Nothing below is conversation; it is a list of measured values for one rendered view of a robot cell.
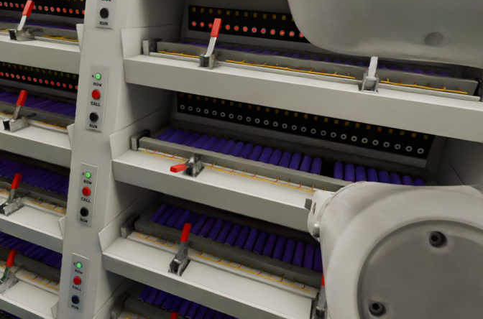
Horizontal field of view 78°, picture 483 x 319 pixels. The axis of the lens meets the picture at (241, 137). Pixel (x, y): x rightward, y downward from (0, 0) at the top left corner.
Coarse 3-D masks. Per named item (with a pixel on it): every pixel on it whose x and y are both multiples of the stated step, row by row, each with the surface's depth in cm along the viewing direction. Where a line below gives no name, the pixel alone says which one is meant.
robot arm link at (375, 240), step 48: (384, 192) 14; (432, 192) 12; (480, 192) 15; (336, 240) 12; (384, 240) 11; (432, 240) 11; (480, 240) 10; (336, 288) 12; (384, 288) 11; (432, 288) 11; (480, 288) 10
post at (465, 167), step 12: (444, 144) 59; (456, 144) 53; (468, 144) 49; (480, 144) 46; (444, 156) 58; (456, 156) 52; (468, 156) 48; (480, 156) 45; (456, 168) 52; (468, 168) 48; (480, 168) 44; (468, 180) 47; (480, 180) 44
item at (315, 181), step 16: (144, 144) 60; (160, 144) 59; (176, 144) 59; (208, 160) 57; (224, 160) 55; (240, 160) 55; (272, 176) 54; (288, 176) 52; (304, 176) 52; (320, 176) 52
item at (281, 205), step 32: (128, 128) 59; (160, 128) 71; (224, 128) 68; (256, 128) 66; (128, 160) 57; (160, 160) 58; (416, 160) 58; (192, 192) 54; (224, 192) 51; (256, 192) 50; (288, 192) 51; (288, 224) 50
